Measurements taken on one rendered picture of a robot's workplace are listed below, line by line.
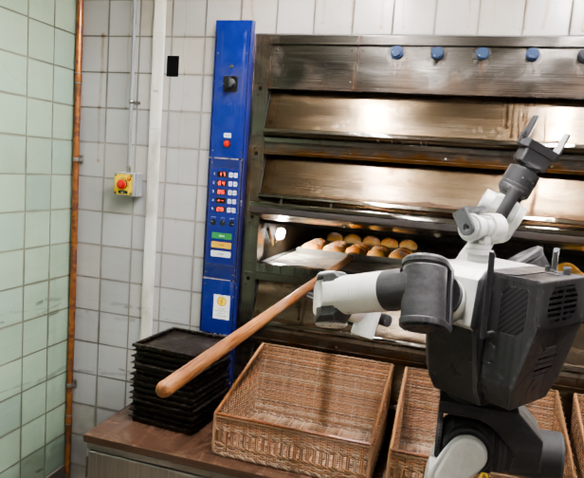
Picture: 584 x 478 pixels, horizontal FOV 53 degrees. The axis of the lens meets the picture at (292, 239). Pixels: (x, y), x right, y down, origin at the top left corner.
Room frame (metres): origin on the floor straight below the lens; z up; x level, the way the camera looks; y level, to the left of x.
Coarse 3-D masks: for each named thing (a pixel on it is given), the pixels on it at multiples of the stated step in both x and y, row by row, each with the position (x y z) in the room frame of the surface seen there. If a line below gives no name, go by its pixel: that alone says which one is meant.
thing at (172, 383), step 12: (336, 264) 2.33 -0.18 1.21; (300, 288) 1.81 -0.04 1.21; (312, 288) 1.90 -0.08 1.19; (288, 300) 1.66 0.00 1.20; (264, 312) 1.49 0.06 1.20; (276, 312) 1.53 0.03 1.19; (252, 324) 1.37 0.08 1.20; (264, 324) 1.44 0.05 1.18; (228, 336) 1.26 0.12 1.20; (240, 336) 1.28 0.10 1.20; (216, 348) 1.17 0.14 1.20; (228, 348) 1.21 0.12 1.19; (192, 360) 1.08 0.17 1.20; (204, 360) 1.10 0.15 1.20; (216, 360) 1.16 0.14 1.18; (180, 372) 1.02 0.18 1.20; (192, 372) 1.05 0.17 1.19; (168, 384) 0.97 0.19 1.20; (180, 384) 1.00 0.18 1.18
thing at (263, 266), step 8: (264, 264) 2.40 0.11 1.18; (272, 264) 2.40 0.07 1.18; (280, 264) 2.41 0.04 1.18; (264, 272) 2.40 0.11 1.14; (272, 272) 2.39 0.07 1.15; (280, 272) 2.38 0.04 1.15; (288, 272) 2.37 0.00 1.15; (296, 272) 2.36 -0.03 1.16; (304, 272) 2.35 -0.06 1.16; (312, 272) 2.34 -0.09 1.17; (352, 272) 2.33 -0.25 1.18
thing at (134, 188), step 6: (114, 174) 2.52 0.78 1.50; (120, 174) 2.51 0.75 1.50; (126, 174) 2.50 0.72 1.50; (132, 174) 2.50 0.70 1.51; (138, 174) 2.53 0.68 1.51; (114, 180) 2.52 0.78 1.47; (126, 180) 2.50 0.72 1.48; (132, 180) 2.49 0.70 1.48; (138, 180) 2.53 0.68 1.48; (114, 186) 2.52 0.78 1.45; (126, 186) 2.50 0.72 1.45; (132, 186) 2.49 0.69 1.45; (138, 186) 2.53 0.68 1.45; (114, 192) 2.52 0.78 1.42; (120, 192) 2.51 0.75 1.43; (126, 192) 2.50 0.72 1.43; (132, 192) 2.50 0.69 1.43; (138, 192) 2.53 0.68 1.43
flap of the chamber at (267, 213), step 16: (256, 208) 2.26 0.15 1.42; (272, 208) 2.24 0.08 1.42; (320, 224) 2.35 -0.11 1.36; (336, 224) 2.28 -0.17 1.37; (352, 224) 2.21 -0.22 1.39; (368, 224) 2.15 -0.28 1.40; (384, 224) 2.12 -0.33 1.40; (400, 224) 2.10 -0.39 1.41; (416, 224) 2.09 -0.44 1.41; (432, 224) 2.07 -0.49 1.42; (512, 240) 2.07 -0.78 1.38; (528, 240) 2.01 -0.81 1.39; (544, 240) 1.96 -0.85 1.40; (560, 240) 1.95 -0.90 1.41; (576, 240) 1.94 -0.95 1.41
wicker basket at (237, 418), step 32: (256, 352) 2.29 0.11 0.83; (288, 352) 2.32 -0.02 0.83; (320, 352) 2.29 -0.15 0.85; (256, 384) 2.31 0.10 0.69; (288, 384) 2.28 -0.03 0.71; (320, 384) 2.25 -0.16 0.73; (352, 384) 2.22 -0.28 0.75; (384, 384) 2.19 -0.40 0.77; (224, 416) 1.91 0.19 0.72; (256, 416) 2.23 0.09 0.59; (288, 416) 2.24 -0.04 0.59; (320, 416) 2.22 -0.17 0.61; (352, 416) 2.19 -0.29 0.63; (384, 416) 2.05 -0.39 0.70; (224, 448) 1.90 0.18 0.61; (256, 448) 1.97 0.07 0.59; (288, 448) 1.98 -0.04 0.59; (320, 448) 1.81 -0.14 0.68; (352, 448) 1.78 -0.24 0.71
